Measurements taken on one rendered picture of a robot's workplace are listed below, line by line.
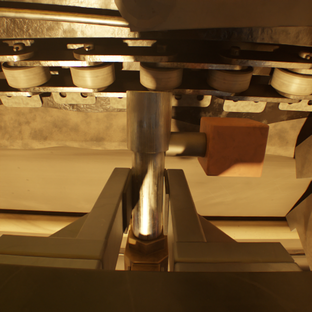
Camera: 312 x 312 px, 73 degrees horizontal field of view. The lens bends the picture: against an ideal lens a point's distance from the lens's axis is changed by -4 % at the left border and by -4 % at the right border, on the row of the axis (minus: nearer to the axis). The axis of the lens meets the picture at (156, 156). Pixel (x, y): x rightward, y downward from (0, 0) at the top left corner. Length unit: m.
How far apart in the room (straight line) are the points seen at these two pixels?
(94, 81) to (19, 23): 0.08
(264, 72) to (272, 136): 0.10
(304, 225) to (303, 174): 0.13
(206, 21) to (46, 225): 0.39
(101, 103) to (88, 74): 0.08
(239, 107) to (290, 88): 0.06
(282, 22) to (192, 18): 0.07
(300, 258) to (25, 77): 0.67
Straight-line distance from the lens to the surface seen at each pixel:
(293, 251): 0.66
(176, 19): 0.18
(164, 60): 0.20
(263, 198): 0.41
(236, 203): 0.41
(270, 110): 0.31
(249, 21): 0.19
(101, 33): 0.22
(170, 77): 0.20
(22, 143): 0.34
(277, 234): 0.46
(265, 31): 0.23
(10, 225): 0.48
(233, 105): 0.26
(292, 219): 0.46
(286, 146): 0.33
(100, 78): 0.21
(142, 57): 0.20
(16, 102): 0.30
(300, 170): 0.33
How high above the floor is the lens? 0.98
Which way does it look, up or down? 48 degrees down
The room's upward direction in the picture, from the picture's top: 179 degrees counter-clockwise
